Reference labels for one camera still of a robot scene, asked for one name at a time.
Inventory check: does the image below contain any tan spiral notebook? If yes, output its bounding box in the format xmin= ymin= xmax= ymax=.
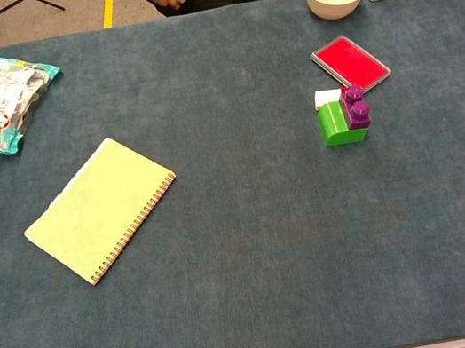
xmin=9 ymin=126 xmax=193 ymax=297

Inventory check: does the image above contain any white and red small block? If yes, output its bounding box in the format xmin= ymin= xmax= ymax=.
xmin=311 ymin=85 xmax=346 ymax=113

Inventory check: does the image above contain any green plastic toy block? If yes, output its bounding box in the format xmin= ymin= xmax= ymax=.
xmin=315 ymin=95 xmax=370 ymax=150

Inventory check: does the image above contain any purple toy block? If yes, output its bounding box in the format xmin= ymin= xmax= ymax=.
xmin=339 ymin=83 xmax=374 ymax=132

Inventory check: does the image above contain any yellow floor tape strip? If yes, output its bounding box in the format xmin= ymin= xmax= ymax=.
xmin=99 ymin=0 xmax=122 ymax=30

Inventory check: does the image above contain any blue felt table cover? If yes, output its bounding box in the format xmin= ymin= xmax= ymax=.
xmin=0 ymin=0 xmax=465 ymax=348

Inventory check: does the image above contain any red ink stamp pad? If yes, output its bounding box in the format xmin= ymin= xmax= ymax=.
xmin=306 ymin=27 xmax=395 ymax=101

